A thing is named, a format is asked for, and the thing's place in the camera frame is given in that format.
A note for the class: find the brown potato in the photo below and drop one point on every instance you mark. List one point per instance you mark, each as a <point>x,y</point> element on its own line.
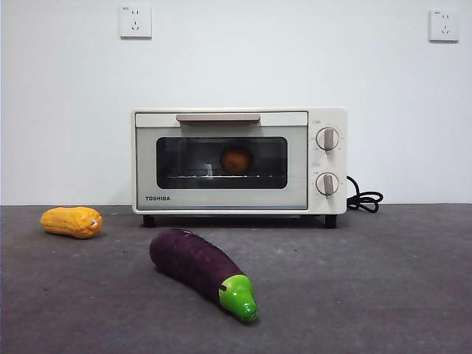
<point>236,159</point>

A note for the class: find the cream Toshiba toaster oven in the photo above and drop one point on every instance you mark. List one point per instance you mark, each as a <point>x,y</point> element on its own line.
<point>332,206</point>

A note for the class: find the round timer knob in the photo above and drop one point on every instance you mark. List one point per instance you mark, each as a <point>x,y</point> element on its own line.
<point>327,183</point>

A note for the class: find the purple toy eggplant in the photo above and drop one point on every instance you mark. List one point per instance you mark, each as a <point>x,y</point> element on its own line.
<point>191,262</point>

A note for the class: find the round temperature knob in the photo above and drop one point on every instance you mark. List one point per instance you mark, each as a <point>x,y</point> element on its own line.
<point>327,139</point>

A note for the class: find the yellow toy corn cob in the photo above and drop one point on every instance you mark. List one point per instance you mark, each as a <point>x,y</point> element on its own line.
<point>68,222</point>

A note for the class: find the white wall socket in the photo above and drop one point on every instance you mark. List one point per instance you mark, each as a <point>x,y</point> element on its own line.
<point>443,26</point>
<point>135,22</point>

